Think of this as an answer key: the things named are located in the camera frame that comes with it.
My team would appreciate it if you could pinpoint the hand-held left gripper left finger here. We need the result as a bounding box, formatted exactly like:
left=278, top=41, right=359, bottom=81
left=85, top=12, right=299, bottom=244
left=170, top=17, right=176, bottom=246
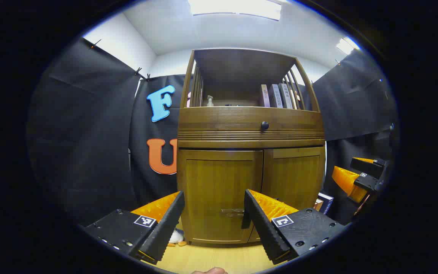
left=84, top=190, right=186, bottom=265

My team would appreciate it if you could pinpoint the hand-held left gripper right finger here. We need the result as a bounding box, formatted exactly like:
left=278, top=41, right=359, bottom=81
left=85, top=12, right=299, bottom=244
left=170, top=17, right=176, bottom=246
left=244, top=189, right=347, bottom=265

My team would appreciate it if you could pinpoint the wooden cabinet door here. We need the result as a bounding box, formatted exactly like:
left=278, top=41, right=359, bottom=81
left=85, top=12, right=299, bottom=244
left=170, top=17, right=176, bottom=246
left=249, top=147, right=326, bottom=243
left=177, top=149, right=264, bottom=244

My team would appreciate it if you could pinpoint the wooden double-door shoe cabinet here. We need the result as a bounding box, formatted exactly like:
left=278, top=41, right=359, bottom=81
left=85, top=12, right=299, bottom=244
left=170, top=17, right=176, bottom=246
left=176, top=48, right=326, bottom=245

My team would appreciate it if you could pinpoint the penguin plush toy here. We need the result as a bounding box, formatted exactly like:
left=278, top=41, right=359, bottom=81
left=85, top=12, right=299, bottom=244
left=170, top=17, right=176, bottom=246
left=168, top=228, right=187, bottom=247

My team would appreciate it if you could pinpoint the dark blue book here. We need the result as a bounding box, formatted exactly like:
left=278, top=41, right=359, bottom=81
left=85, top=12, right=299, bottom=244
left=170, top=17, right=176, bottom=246
left=318, top=192, right=335, bottom=215

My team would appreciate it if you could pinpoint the grey spine book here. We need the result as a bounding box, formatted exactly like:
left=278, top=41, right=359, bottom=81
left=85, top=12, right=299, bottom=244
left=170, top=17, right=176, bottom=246
left=278, top=83, right=294, bottom=109

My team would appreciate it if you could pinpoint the mauve spine book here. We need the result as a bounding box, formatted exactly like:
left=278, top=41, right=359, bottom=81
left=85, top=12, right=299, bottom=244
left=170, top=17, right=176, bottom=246
left=268, top=84, right=283, bottom=108

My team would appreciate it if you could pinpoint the ceiling light panel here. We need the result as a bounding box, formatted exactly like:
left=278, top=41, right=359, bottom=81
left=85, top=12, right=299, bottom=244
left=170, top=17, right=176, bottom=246
left=336, top=37, right=360, bottom=55
left=188, top=0, right=282, bottom=21

